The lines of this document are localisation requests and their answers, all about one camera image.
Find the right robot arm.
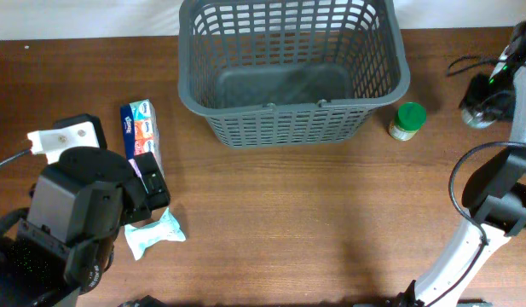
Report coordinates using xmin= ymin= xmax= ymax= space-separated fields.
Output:
xmin=387 ymin=20 xmax=526 ymax=306

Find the small tin can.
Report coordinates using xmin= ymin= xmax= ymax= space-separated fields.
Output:
xmin=461 ymin=108 xmax=495 ymax=129

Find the grey plastic basket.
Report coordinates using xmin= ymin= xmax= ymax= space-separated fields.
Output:
xmin=178 ymin=0 xmax=410 ymax=148

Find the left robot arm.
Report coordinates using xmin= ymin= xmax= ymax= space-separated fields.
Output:
xmin=0 ymin=147 xmax=171 ymax=306

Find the Kleenex tissue multipack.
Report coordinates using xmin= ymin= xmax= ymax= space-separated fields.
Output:
xmin=119 ymin=99 xmax=164 ymax=171

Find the green lid jar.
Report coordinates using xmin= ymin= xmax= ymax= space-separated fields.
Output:
xmin=388 ymin=102 xmax=427 ymax=142

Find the teal tissue packet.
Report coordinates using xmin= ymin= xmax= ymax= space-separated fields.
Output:
xmin=124 ymin=208 xmax=187 ymax=261

